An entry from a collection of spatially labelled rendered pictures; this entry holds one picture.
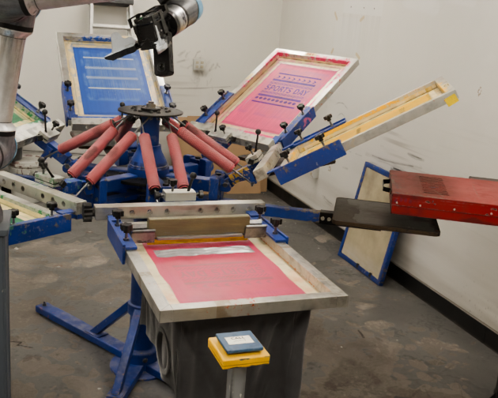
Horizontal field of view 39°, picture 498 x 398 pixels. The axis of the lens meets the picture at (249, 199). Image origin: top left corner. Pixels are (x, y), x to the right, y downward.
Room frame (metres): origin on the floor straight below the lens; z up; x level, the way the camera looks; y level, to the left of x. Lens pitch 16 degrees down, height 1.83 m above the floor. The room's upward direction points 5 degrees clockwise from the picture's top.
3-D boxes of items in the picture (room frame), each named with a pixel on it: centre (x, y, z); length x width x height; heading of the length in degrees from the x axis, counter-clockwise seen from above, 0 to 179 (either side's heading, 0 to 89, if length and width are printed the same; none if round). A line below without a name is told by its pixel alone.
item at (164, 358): (2.14, 0.24, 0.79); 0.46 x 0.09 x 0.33; 22
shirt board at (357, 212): (3.15, -0.18, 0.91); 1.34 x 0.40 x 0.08; 82
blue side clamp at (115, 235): (2.38, 0.44, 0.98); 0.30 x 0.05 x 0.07; 22
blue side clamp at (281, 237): (2.59, -0.08, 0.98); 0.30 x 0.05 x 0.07; 22
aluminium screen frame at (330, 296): (2.26, 0.09, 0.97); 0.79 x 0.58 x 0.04; 22
